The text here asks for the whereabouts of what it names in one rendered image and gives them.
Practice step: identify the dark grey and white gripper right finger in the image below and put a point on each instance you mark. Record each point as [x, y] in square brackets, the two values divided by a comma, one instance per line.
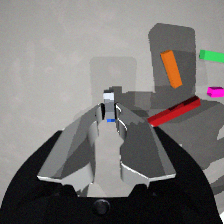
[149, 156]

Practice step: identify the small magenta block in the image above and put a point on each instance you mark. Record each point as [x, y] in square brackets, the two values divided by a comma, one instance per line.
[215, 91]

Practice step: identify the grey rod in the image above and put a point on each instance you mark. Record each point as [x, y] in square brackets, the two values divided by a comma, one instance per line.
[109, 104]

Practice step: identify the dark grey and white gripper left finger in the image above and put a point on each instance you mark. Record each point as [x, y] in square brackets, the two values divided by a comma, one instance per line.
[65, 158]

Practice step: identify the green rod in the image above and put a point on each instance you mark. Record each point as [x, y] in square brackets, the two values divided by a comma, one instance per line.
[210, 55]

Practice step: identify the orange rod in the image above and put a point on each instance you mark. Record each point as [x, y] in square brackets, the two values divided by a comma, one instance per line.
[171, 68]

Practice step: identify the red rod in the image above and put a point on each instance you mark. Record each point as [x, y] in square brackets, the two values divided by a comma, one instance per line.
[174, 111]

